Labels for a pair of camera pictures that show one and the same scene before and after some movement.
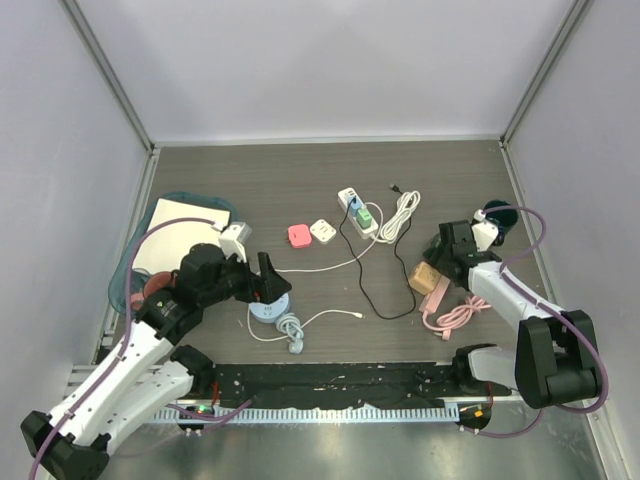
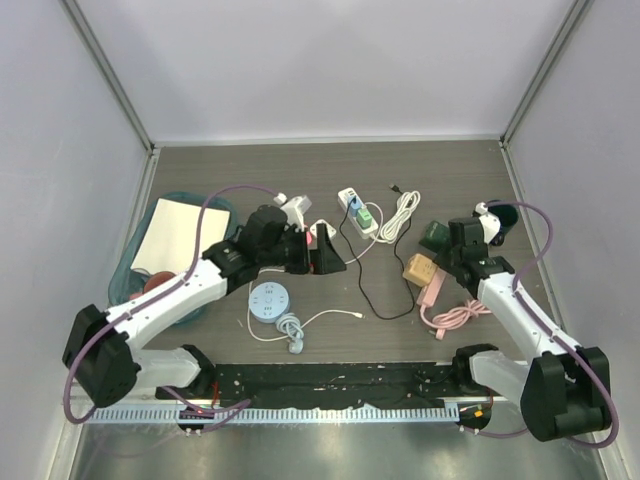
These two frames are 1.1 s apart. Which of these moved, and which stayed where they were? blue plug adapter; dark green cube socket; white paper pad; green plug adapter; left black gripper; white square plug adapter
Moved: dark green cube socket; left black gripper
Stayed: blue plug adapter; white paper pad; green plug adapter; white square plug adapter
